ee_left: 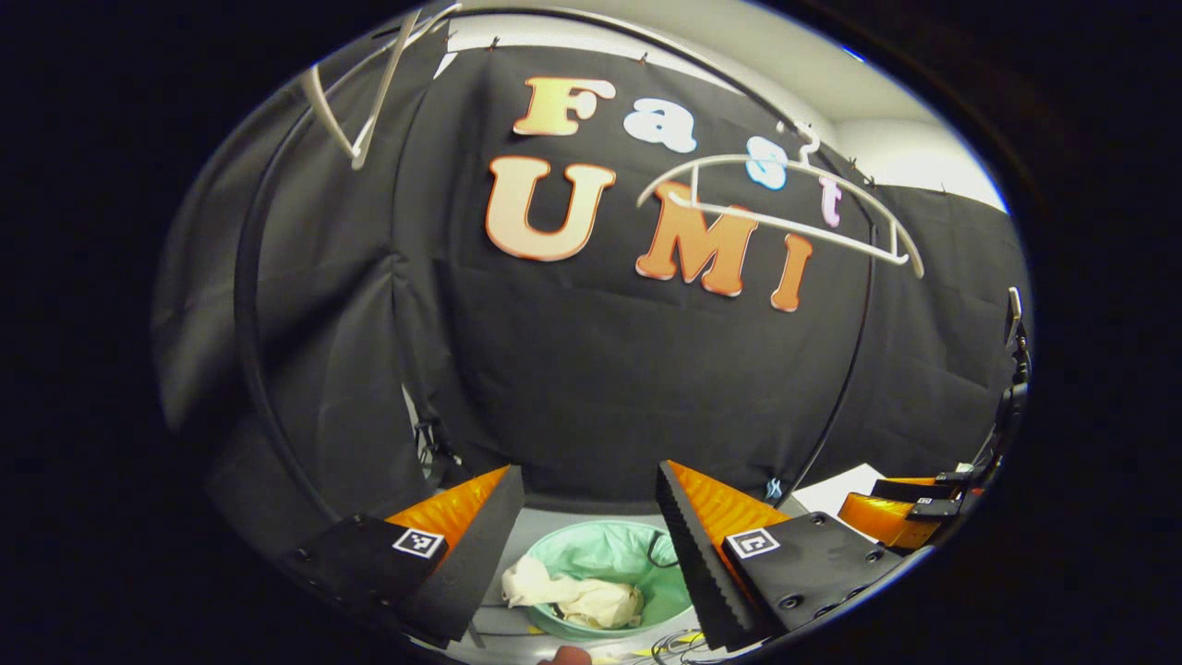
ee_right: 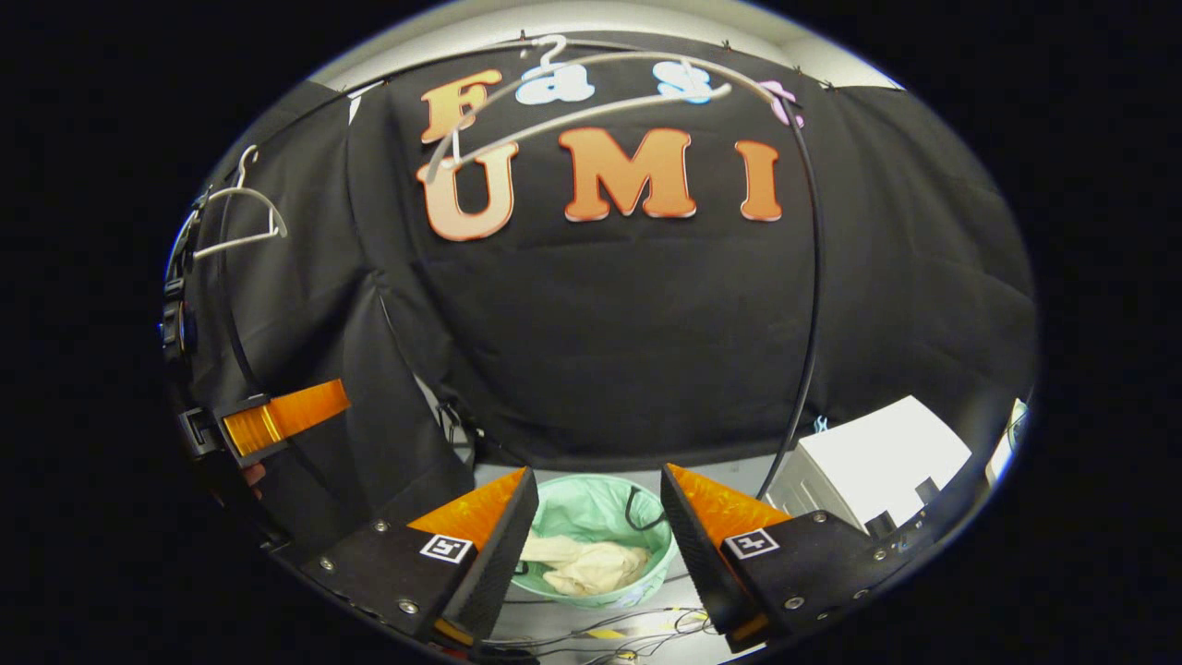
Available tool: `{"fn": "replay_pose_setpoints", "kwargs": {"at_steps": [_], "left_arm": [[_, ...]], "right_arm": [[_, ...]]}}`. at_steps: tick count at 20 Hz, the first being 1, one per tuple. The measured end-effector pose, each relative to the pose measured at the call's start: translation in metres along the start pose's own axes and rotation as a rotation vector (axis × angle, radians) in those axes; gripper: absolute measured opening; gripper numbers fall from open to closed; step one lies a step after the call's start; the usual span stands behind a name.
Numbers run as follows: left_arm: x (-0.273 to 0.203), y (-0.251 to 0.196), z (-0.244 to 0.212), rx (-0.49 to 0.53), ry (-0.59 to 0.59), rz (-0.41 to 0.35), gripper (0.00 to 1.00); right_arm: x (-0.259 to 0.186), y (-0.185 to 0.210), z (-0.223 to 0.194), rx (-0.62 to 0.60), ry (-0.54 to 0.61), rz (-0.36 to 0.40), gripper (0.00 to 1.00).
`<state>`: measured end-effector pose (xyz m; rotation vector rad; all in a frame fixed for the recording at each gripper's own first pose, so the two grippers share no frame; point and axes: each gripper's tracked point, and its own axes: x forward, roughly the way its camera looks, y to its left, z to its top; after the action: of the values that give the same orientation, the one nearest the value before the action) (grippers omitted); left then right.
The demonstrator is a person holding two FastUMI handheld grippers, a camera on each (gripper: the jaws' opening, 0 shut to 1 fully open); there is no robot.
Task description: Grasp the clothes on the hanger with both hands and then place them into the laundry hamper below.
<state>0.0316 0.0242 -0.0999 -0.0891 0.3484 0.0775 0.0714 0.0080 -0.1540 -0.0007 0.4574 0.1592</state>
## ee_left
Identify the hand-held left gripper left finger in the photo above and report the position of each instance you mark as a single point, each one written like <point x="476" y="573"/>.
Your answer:
<point x="476" y="554"/>

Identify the cream button-up shirt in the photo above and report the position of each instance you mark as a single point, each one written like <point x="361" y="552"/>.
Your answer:
<point x="591" y="600"/>

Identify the white plastic shirt hanger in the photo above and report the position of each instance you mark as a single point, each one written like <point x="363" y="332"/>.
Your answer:
<point x="785" y="224"/>

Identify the black clothes rack rail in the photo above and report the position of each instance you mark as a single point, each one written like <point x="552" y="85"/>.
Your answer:
<point x="246" y="296"/>

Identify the white empty plastic hanger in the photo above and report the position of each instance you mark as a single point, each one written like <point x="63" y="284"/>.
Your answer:
<point x="385" y="88"/>

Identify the white paper sheet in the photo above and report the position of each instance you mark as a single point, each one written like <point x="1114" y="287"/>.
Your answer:
<point x="831" y="494"/>

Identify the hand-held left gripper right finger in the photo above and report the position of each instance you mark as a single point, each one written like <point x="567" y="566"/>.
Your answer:
<point x="697" y="563"/>

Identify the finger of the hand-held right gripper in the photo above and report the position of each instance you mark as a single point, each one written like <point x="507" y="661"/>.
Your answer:
<point x="914" y="487"/>
<point x="882" y="519"/>

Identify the green laundry hamper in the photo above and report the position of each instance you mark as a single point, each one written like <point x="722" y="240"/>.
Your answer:
<point x="600" y="554"/>

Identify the black backdrop cloth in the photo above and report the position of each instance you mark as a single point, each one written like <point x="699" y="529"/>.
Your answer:
<point x="600" y="388"/>

